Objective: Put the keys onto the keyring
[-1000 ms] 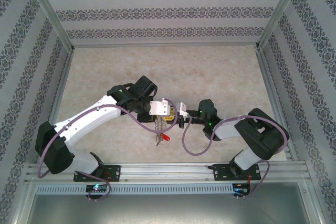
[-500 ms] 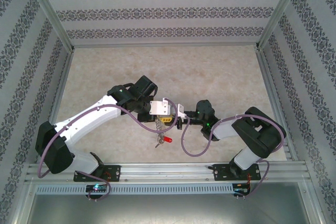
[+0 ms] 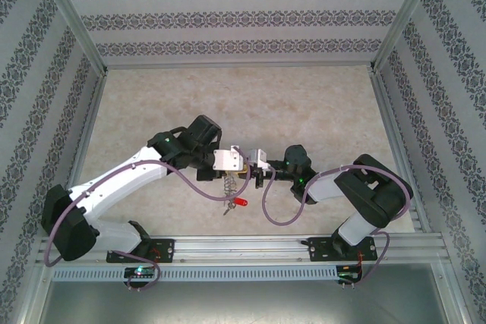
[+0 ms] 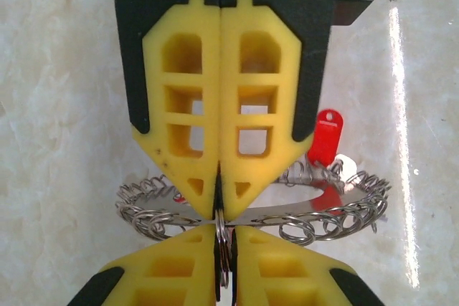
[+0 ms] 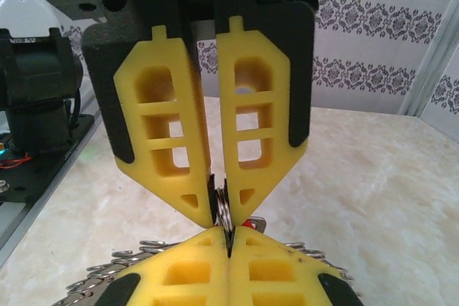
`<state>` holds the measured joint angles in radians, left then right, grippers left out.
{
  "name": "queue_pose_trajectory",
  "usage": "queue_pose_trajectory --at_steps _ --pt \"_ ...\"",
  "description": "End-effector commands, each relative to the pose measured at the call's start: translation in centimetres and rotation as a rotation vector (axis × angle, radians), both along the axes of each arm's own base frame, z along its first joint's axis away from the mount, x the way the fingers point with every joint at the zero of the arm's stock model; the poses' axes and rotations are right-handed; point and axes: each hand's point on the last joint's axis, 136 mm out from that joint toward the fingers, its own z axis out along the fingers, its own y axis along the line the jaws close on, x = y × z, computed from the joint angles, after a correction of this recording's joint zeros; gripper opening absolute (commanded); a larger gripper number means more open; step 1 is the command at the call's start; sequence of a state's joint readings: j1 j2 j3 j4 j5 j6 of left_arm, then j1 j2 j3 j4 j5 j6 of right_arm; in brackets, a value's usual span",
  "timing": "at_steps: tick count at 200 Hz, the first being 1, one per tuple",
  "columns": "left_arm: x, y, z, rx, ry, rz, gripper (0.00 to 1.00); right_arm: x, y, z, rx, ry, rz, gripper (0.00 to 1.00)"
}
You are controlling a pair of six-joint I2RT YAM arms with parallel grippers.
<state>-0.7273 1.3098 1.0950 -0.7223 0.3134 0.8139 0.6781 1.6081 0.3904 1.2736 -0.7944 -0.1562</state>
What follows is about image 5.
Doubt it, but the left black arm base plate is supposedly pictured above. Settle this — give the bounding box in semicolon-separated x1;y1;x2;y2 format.
0;112;103;206

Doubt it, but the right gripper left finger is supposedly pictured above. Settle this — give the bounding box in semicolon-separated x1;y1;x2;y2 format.
99;226;231;306

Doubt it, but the red key tag with key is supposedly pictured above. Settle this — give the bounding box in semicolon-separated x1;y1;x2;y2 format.
240;216;267;234

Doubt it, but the thin red wire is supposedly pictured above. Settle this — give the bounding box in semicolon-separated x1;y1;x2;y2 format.
0;153;32;171

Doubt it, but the aluminium mounting rail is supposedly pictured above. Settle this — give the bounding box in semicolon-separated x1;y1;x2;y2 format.
0;100;108;249

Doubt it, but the grey keyring disc with rings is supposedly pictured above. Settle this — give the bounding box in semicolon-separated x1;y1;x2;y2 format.
66;186;356;306

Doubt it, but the aluminium frame post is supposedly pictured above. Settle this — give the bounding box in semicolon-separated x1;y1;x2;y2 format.
397;0;459;120

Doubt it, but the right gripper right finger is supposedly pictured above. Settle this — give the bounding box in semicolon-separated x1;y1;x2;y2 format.
230;226;366;306

